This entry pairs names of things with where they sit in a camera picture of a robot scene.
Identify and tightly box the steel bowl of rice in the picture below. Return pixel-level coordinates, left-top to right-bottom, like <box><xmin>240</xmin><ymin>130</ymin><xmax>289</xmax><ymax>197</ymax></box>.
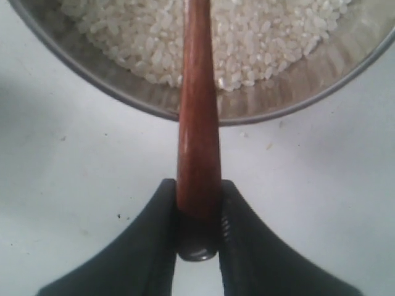
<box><xmin>10</xmin><ymin>1</ymin><xmax>394</xmax><ymax>126</ymax></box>

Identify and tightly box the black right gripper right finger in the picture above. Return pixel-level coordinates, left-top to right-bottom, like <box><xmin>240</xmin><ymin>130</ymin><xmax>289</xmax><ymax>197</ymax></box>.
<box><xmin>219</xmin><ymin>180</ymin><xmax>361</xmax><ymax>296</ymax></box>

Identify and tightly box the brown wooden spoon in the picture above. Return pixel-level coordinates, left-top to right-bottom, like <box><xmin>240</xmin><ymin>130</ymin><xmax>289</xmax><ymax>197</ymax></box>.
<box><xmin>175</xmin><ymin>0</ymin><xmax>222</xmax><ymax>219</ymax></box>

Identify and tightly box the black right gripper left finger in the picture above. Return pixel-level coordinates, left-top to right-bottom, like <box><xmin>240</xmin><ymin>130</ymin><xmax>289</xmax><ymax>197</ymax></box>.
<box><xmin>38</xmin><ymin>179</ymin><xmax>177</xmax><ymax>296</ymax></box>

